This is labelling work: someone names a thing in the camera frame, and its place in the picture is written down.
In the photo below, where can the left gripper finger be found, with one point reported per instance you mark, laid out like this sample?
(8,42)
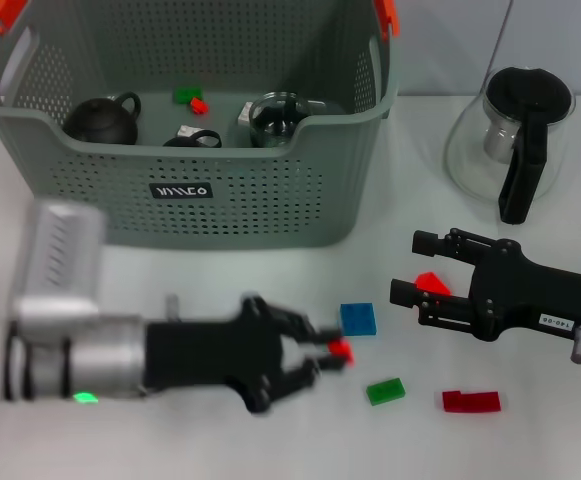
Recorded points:
(305,377)
(305,325)

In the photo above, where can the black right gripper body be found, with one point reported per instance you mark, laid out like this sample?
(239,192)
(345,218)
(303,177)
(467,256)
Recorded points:
(507,292)

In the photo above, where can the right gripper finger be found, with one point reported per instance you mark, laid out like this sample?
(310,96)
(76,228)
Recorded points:
(457,246)
(447,309)

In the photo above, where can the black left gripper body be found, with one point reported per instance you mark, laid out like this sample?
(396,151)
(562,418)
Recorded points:
(210,355)

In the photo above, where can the orange-red square brick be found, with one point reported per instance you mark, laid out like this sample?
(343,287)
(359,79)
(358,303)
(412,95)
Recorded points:
(341,350)

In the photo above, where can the glass teacup with black sleeve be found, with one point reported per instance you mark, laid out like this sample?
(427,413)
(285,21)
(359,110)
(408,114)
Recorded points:
(272,125)
(182,142)
(315,106)

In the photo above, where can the white toy brick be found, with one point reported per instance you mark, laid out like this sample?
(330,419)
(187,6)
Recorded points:
(185,130)
(245,114)

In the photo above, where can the small orange-red toy brick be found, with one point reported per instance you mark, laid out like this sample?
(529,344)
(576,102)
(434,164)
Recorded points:
(199,105)

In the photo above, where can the green toy brick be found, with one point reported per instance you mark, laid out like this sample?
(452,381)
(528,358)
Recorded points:
(185,95)
(385,391)

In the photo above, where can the grey perforated storage bin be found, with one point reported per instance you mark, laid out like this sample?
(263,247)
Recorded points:
(270,210)

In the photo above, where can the orange-red sloped toy brick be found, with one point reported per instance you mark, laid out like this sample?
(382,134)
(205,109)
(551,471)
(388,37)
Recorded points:
(432,284)

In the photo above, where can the blue toy brick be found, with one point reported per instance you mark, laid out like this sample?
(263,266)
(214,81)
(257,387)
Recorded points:
(358,319)

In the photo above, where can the dark red toy brick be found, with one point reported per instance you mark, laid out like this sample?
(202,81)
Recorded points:
(470,401)

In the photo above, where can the orange clamp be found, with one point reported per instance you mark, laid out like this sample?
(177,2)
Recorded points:
(5,15)
(387,17)

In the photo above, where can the black clay teapot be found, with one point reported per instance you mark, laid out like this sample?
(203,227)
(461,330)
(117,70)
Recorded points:
(100,122)

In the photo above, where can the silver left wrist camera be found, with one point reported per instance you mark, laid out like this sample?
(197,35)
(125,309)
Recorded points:
(60,255)

